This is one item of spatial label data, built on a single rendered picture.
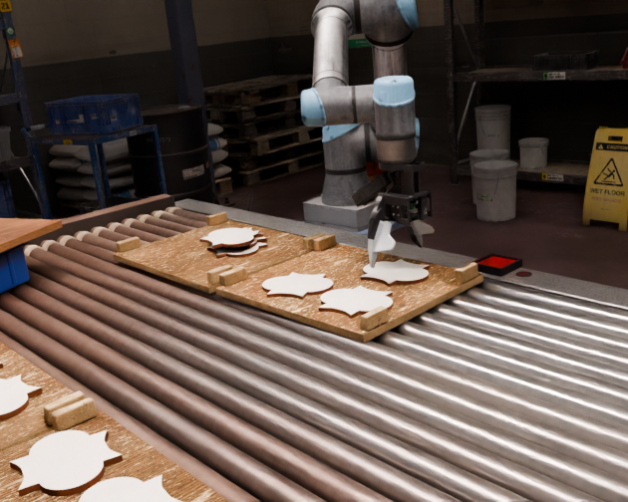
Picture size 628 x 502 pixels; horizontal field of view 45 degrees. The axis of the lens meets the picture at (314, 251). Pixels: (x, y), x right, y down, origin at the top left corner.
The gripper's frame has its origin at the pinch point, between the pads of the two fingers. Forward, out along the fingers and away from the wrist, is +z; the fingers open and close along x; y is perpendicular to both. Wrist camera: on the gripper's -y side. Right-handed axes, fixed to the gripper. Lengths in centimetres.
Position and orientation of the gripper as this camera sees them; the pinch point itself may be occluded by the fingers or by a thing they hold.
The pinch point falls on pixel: (394, 257)
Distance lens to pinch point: 151.8
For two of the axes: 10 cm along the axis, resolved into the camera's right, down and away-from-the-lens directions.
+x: 7.2, -2.7, 6.4
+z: 0.9, 9.5, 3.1
